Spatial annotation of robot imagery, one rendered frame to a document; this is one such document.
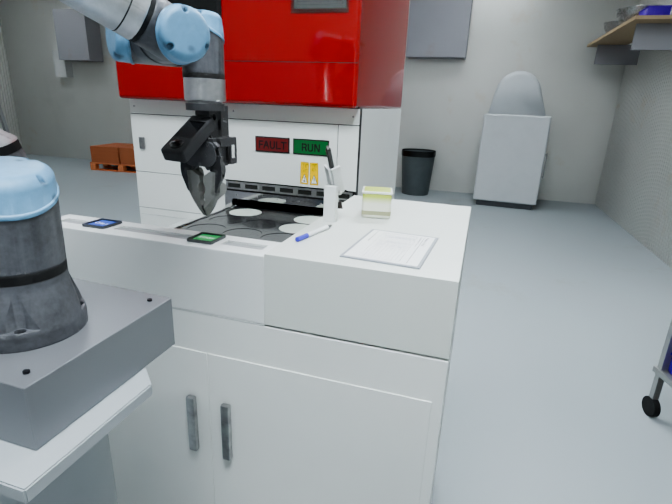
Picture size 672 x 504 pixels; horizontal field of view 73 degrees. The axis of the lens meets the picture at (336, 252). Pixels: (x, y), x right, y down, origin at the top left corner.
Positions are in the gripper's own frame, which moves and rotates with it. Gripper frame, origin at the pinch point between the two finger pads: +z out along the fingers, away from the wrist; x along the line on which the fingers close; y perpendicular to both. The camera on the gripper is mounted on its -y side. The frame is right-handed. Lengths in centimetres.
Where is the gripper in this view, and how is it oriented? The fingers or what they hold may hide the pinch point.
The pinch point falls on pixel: (204, 209)
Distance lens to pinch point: 93.7
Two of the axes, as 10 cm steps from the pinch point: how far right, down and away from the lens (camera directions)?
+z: -0.4, 9.5, 3.1
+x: -9.5, -1.3, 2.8
